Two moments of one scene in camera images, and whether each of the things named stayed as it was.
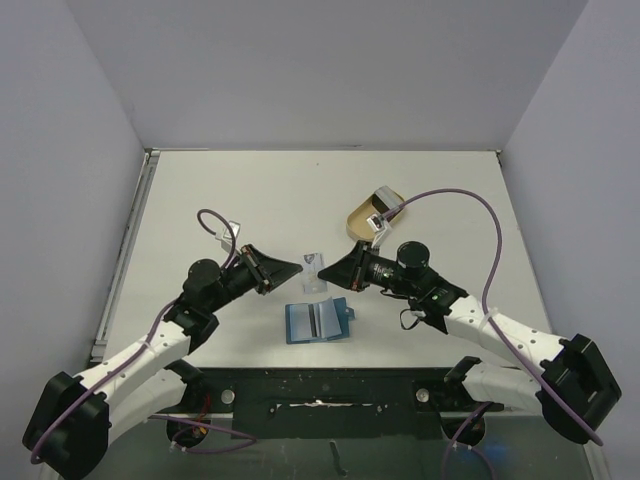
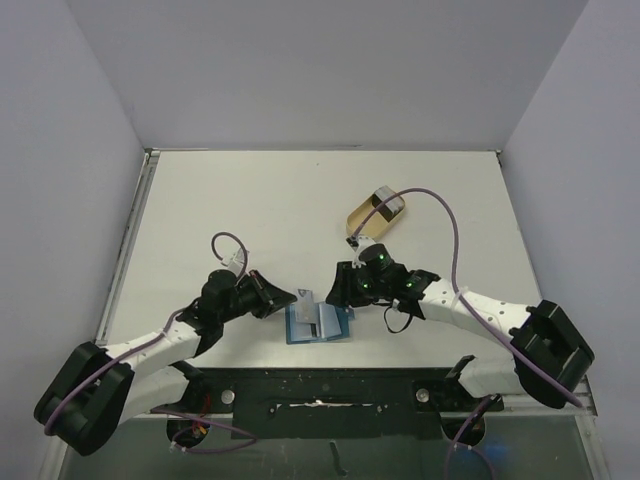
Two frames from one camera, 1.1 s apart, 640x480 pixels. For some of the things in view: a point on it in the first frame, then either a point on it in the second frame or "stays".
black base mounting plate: (327, 403) stays
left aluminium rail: (125, 254) stays
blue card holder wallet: (318, 322) stays
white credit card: (312, 283) to (306, 309)
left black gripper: (266, 271) to (268, 296)
